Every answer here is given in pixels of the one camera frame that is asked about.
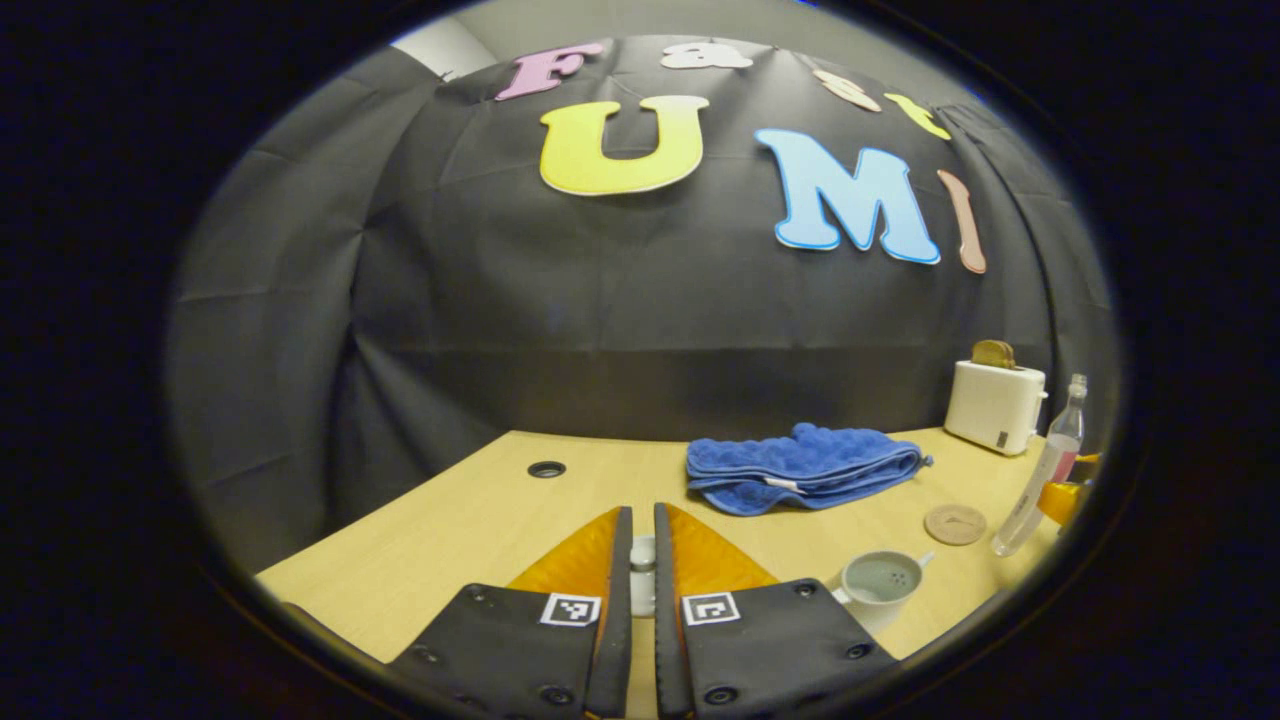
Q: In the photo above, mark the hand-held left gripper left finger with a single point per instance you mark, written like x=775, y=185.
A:
x=620, y=640

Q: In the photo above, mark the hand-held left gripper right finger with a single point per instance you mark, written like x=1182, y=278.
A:
x=668, y=650

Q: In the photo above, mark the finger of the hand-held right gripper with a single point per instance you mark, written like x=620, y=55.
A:
x=1060, y=500

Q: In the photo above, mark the clear water bottle pink label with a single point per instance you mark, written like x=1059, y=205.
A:
x=1045, y=470

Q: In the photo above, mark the round cork coaster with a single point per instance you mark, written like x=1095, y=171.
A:
x=955, y=525

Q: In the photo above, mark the white ceramic teacup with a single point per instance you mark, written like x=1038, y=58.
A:
x=880, y=590

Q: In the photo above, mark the white toaster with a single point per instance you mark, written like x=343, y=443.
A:
x=992, y=405

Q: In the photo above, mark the brown bread slice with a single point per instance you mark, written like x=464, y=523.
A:
x=993, y=353

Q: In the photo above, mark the blue towel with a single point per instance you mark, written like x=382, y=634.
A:
x=800, y=465

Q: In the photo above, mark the black backdrop cloth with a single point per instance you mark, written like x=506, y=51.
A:
x=600, y=300

